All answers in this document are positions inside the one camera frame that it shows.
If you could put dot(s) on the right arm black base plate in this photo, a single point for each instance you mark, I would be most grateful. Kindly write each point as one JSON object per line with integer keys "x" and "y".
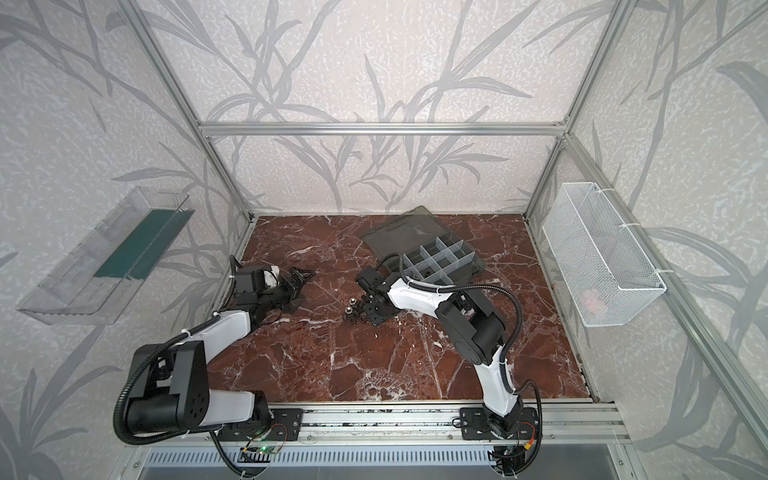
{"x": 476, "y": 424}

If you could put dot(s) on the small electronics board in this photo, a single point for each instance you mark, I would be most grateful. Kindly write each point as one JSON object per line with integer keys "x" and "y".
{"x": 253, "y": 454}

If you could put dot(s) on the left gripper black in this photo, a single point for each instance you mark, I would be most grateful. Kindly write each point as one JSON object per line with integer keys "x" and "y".
{"x": 285, "y": 284}

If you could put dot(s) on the aluminium frame back crossbar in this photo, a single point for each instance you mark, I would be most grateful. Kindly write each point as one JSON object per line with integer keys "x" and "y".
{"x": 380, "y": 128}

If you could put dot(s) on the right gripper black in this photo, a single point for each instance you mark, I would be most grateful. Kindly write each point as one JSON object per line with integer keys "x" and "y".
{"x": 365, "y": 302}

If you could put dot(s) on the grey compartment organizer box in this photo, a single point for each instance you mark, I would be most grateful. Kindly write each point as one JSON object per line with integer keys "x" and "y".
{"x": 429, "y": 251}

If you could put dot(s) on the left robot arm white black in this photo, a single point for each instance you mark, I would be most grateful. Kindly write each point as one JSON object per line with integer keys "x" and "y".
{"x": 168, "y": 393}

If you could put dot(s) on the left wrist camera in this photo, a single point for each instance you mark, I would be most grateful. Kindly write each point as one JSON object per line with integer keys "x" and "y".
{"x": 271, "y": 276}

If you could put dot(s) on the aluminium front rail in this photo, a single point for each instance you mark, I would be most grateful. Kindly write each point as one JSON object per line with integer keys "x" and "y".
{"x": 368, "y": 423}

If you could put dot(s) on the white wire mesh basket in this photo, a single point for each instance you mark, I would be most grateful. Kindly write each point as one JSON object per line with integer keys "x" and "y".
{"x": 595, "y": 248}

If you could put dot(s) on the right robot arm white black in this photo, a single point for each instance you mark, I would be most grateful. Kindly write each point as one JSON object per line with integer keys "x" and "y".
{"x": 470, "y": 320}

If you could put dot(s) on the clear acrylic wall shelf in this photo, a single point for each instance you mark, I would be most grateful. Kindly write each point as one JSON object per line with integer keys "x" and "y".
{"x": 95, "y": 282}

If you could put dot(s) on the pink object in basket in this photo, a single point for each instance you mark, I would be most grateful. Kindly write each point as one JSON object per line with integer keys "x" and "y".
{"x": 592, "y": 302}

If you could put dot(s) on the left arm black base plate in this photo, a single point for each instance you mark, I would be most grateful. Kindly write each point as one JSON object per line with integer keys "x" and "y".
{"x": 283, "y": 425}

